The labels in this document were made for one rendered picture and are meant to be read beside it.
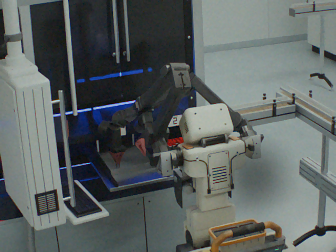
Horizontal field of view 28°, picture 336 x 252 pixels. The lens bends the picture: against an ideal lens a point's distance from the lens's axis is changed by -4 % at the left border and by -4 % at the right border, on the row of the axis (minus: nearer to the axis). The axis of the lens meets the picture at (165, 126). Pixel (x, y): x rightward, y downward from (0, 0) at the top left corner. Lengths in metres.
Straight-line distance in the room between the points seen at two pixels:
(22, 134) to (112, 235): 1.22
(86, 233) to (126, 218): 0.26
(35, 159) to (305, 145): 3.48
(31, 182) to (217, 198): 0.87
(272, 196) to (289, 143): 1.06
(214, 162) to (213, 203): 0.23
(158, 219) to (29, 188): 1.17
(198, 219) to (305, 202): 2.09
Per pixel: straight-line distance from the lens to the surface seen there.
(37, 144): 3.16
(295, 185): 5.45
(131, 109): 3.59
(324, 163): 4.36
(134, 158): 3.82
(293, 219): 4.97
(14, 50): 3.23
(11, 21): 3.20
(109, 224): 4.08
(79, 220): 3.40
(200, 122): 3.04
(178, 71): 2.91
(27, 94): 3.07
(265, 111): 4.33
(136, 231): 4.16
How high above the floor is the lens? 2.44
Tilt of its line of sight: 22 degrees down
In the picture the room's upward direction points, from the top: 3 degrees counter-clockwise
